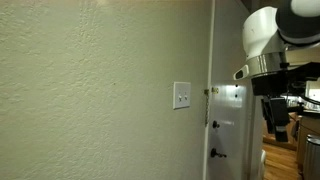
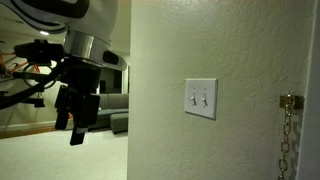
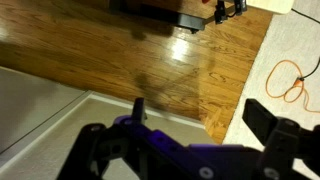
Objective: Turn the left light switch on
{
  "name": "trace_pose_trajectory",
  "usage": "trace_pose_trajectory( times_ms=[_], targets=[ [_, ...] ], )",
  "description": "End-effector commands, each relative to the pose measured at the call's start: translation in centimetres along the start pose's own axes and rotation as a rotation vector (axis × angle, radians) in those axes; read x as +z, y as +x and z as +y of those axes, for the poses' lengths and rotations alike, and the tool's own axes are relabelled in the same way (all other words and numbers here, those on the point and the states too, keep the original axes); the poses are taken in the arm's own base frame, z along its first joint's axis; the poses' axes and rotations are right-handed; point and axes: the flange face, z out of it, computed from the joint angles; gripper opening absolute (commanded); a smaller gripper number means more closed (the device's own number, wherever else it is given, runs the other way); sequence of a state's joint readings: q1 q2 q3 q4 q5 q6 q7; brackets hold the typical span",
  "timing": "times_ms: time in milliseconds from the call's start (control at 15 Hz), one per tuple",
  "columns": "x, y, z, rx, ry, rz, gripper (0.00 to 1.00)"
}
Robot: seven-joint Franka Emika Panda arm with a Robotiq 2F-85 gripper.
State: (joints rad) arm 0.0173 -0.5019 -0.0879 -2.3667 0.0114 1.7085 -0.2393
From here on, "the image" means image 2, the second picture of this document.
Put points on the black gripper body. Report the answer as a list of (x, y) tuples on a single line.
[(81, 78)]

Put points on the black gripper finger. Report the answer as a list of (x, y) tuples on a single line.
[(61, 110), (85, 115)]

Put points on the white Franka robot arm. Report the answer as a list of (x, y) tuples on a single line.
[(93, 20)]

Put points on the recessed ceiling light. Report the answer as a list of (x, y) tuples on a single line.
[(44, 33)]

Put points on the wicker basket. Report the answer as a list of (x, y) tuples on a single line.
[(70, 123)]

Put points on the black stand bar with clamp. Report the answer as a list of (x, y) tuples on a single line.
[(39, 100)]

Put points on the grey sofa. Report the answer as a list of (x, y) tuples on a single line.
[(111, 103)]

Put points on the white framed window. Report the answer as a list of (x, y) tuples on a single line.
[(111, 81)]

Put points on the grey ottoman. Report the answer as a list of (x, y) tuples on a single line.
[(119, 122)]

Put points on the wooden baseboard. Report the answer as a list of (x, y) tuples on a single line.
[(23, 131)]

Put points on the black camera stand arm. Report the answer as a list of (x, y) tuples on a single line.
[(28, 76)]

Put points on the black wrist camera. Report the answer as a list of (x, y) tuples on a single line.
[(40, 51)]

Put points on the white double switch plate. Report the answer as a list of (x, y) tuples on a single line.
[(201, 98)]

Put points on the white door frame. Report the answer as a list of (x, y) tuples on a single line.
[(310, 100)]

